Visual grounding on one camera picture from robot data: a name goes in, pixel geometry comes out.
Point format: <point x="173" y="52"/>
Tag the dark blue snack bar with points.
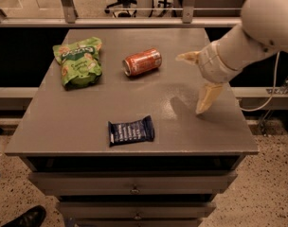
<point x="131" y="132"/>

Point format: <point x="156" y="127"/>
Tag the glass railing with posts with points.
<point x="146" y="13"/>

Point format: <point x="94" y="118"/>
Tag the red coke can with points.
<point x="142" y="62"/>

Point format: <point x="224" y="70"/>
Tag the green chips bag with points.
<point x="79" y="62"/>

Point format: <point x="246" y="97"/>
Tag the grey drawer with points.
<point x="136" y="210"/>
<point x="86" y="184"/>

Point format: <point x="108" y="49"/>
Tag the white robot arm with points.
<point x="262" y="33"/>

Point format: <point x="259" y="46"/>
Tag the black leather shoe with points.
<point x="33" y="217"/>

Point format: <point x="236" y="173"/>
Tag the grey drawer cabinet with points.
<point x="67" y="131"/>

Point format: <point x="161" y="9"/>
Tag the top grey drawer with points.
<point x="86" y="184"/>

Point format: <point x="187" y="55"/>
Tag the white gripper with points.
<point x="212" y="64"/>

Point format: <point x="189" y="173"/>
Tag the black office chair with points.
<point x="122" y="0"/>

